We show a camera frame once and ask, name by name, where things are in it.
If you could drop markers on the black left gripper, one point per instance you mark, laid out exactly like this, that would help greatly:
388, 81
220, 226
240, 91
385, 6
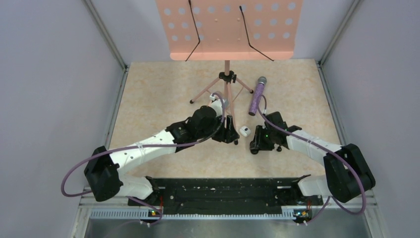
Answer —
227, 135

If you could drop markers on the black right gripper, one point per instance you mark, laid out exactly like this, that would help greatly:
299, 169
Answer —
258, 143

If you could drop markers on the white earbud charging case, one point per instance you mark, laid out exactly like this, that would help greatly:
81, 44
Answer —
245, 131

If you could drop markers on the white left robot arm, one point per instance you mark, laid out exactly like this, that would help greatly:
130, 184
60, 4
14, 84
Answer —
107, 170

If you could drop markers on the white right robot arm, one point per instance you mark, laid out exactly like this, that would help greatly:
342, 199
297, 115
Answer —
347, 173

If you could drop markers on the purple glitter microphone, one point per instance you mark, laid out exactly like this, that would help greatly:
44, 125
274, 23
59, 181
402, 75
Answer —
258, 91

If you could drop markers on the pink music stand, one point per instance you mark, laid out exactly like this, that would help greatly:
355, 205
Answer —
230, 30

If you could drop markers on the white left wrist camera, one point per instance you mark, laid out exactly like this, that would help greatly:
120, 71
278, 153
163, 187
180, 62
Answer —
216, 104

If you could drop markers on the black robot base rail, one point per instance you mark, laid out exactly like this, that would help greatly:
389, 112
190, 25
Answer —
237, 198

